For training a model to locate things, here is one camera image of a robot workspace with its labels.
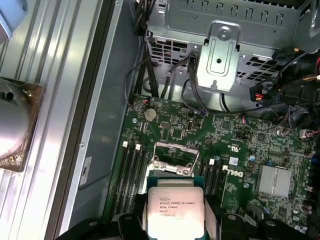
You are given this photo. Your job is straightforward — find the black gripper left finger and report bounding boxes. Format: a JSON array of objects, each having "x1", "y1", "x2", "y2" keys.
[{"x1": 53, "y1": 193, "x2": 149, "y2": 240}]

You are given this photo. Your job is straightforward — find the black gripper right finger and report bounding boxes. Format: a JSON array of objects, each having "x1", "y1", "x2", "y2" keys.
[{"x1": 202, "y1": 194, "x2": 312, "y2": 240}]

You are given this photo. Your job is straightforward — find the CPU with silver top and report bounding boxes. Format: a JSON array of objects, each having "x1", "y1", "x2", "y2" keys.
[{"x1": 145, "y1": 175, "x2": 206, "y2": 240}]

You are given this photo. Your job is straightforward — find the metal socket cover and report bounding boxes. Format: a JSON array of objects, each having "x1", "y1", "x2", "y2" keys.
[{"x1": 151, "y1": 141, "x2": 202, "y2": 176}]

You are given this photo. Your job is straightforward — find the black RAM slot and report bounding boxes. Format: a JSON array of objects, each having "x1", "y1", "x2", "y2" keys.
[
  {"x1": 127, "y1": 143, "x2": 141, "y2": 215},
  {"x1": 112, "y1": 140, "x2": 129, "y2": 216},
  {"x1": 134, "y1": 147, "x2": 148, "y2": 198},
  {"x1": 219, "y1": 164, "x2": 229, "y2": 213},
  {"x1": 213, "y1": 163, "x2": 222, "y2": 198},
  {"x1": 120, "y1": 144, "x2": 135, "y2": 216},
  {"x1": 199, "y1": 159, "x2": 208, "y2": 193},
  {"x1": 206, "y1": 157, "x2": 215, "y2": 197}
]

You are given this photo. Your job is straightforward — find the CPU socket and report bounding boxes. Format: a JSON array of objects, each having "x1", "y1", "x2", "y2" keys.
[{"x1": 147, "y1": 159, "x2": 200, "y2": 179}]

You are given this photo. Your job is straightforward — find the silver chipset heatsink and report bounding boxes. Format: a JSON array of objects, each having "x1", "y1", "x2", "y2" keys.
[{"x1": 256, "y1": 164, "x2": 293, "y2": 199}]

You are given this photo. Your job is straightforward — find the grey case label sticker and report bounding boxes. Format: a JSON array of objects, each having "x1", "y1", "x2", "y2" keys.
[{"x1": 78, "y1": 155, "x2": 93, "y2": 189}]

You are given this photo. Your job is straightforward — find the green motherboard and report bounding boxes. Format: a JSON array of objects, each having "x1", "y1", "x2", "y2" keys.
[{"x1": 103, "y1": 93, "x2": 320, "y2": 240}]

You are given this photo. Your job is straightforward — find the round coin cell battery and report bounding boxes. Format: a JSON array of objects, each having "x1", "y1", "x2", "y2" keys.
[{"x1": 144, "y1": 107, "x2": 158, "y2": 123}]

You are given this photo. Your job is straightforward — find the black PC case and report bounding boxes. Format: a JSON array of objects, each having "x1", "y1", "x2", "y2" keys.
[{"x1": 43, "y1": 0, "x2": 320, "y2": 240}]

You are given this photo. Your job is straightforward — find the silver drive cage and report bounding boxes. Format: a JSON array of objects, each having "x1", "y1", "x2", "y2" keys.
[{"x1": 146, "y1": 0, "x2": 320, "y2": 87}]

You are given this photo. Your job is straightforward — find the multicoloured power wire bundle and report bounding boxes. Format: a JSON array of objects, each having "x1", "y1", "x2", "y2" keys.
[{"x1": 248, "y1": 46, "x2": 320, "y2": 141}]

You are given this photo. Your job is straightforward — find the brown square base plate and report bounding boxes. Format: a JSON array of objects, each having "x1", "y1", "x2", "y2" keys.
[{"x1": 0, "y1": 76, "x2": 47, "y2": 173}]

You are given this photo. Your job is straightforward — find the silver metal bracket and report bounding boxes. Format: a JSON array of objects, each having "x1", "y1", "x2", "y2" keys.
[{"x1": 195, "y1": 21, "x2": 241, "y2": 94}]

